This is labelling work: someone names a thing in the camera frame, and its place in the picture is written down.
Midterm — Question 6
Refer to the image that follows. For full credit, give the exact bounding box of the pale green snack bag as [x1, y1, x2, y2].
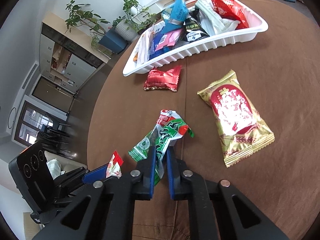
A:
[195, 0, 240, 36]

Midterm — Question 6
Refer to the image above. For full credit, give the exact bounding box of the blue cookie pack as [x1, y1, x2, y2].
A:
[149, 31, 169, 60]

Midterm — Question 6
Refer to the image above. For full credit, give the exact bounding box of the gold red pie pack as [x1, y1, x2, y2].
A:
[197, 70, 275, 167]

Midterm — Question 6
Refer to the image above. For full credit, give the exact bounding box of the red white fruit snack pack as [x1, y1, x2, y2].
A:
[106, 151, 124, 178]

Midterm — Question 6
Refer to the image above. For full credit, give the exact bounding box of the panda cartoon snack bag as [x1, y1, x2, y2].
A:
[161, 0, 189, 34]

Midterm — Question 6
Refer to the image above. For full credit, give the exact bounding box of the white plastic tray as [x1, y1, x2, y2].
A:
[123, 0, 268, 76]

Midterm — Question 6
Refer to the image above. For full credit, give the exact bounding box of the small red foil pack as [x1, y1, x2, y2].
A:
[144, 66, 182, 92]

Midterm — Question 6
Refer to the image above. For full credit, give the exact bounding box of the green seaweed snack pack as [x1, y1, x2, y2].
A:
[129, 109, 194, 184]

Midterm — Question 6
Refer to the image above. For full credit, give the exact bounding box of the white long snack pack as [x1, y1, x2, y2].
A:
[137, 24, 155, 65]

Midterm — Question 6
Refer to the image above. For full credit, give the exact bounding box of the trailing plant on console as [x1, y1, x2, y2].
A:
[123, 0, 158, 33]

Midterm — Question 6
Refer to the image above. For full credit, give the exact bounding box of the pink snack bar wrapper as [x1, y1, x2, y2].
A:
[156, 28, 184, 51]

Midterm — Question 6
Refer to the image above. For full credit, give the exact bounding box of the red chip bag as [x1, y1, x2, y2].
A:
[211, 0, 249, 29]

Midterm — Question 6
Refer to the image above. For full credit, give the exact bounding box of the plant in white ribbed pot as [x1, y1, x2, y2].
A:
[112, 16, 138, 42]

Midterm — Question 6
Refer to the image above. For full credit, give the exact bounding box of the orange snack bar wrapper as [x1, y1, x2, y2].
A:
[133, 53, 138, 62]

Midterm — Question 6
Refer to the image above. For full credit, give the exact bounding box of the black snack bag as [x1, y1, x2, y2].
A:
[182, 9, 209, 42]

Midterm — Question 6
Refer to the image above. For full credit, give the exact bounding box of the white shelf cabinet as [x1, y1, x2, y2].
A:
[40, 12, 111, 94]

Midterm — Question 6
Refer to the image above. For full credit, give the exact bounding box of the tall plant blue pot left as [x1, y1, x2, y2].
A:
[65, 0, 128, 56]

